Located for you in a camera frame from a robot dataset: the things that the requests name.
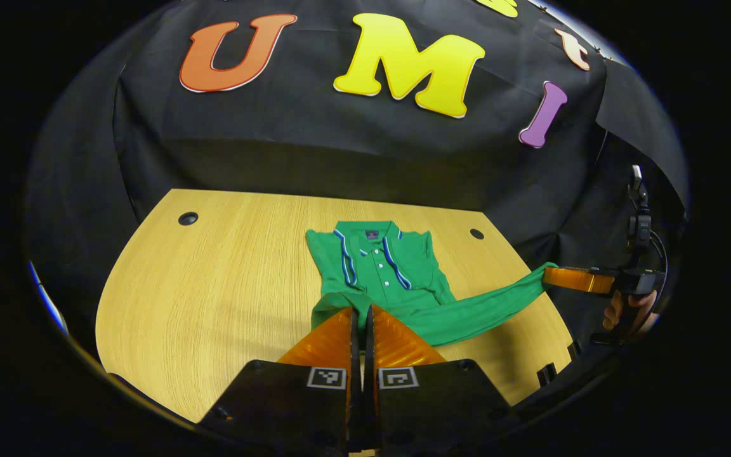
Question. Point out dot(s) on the black table edge clamp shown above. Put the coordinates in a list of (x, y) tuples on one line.
[(573, 350), (546, 374)]

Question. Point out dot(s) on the black backdrop cloth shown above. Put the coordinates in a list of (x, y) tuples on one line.
[(340, 152)]

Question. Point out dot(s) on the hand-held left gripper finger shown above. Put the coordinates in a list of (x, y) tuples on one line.
[(368, 349), (355, 349)]

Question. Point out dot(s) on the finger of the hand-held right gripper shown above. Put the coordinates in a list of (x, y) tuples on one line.
[(578, 279)]

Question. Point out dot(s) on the green T-shirt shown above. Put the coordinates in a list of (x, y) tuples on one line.
[(397, 279)]

